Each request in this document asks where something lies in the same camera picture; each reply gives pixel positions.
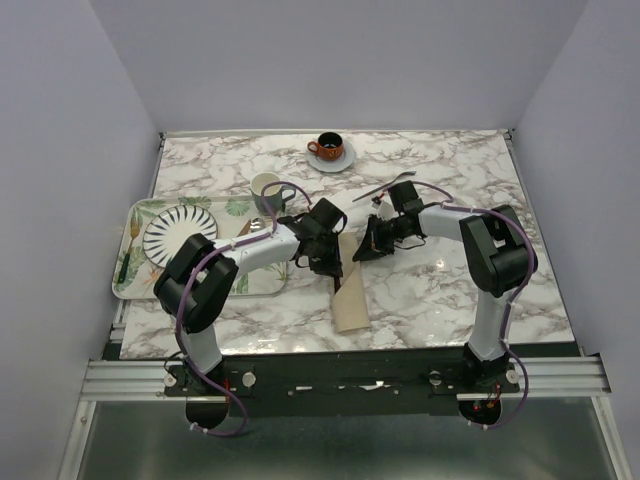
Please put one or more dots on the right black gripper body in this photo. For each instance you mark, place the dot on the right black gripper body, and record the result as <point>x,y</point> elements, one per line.
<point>391,230</point>

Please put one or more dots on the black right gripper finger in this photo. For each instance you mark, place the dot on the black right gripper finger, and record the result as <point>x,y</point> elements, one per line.
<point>370,238</point>
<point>373,253</point>

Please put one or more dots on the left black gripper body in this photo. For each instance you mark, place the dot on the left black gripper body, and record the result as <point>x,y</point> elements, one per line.
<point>328,251</point>

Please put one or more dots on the beige cloth napkin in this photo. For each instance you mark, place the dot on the beige cloth napkin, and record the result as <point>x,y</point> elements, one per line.
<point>348,303</point>

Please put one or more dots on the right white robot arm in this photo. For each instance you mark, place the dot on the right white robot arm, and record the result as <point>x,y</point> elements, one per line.
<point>500,258</point>

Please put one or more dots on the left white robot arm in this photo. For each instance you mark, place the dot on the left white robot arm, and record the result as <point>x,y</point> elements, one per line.
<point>196,283</point>

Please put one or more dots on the silver fork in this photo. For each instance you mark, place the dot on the silver fork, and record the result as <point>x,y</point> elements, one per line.
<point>382,187</point>

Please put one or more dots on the silver spoon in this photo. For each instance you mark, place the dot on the silver spoon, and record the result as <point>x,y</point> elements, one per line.
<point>257,224</point>

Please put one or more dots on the grey and cream mug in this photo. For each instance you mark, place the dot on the grey and cream mug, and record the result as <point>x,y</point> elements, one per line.
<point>266,189</point>

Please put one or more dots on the rose gold knife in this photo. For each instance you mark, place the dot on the rose gold knife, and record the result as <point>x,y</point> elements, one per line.
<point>245,229</point>

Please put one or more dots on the brown coffee cup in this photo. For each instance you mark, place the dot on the brown coffee cup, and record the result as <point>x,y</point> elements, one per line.
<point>329,146</point>

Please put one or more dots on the white plate with blue stripes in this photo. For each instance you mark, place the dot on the white plate with blue stripes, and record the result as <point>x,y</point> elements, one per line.
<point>168,231</point>

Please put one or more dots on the white tray with leaf print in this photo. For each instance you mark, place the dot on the white tray with leaf print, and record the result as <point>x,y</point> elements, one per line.
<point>230,212</point>

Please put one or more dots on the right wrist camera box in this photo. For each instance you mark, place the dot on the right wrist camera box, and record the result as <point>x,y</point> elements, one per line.
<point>384,209</point>

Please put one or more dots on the gold fork with green handle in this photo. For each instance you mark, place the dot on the gold fork with green handle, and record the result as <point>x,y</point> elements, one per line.
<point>134,229</point>

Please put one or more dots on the aluminium frame rail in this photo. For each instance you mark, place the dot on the aluminium frame rail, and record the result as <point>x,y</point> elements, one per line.
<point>143,381</point>

